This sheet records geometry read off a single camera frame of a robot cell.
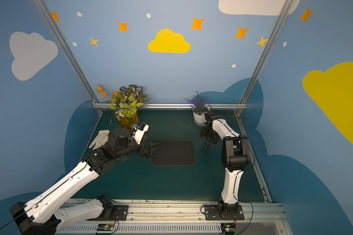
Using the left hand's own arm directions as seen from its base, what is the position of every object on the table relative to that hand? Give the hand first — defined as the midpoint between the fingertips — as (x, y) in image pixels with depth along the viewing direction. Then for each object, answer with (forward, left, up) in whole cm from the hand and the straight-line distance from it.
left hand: (152, 138), depth 70 cm
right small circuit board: (-33, -39, -29) cm, 59 cm away
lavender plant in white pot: (+37, -28, -14) cm, 49 cm away
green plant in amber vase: (+31, +23, -7) cm, 40 cm away
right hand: (+17, -33, -23) cm, 44 cm away
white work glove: (+16, +43, -28) cm, 54 cm away
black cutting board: (+9, -10, -31) cm, 33 cm away
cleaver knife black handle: (+15, -33, -28) cm, 46 cm away
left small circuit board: (-35, +23, -30) cm, 51 cm away
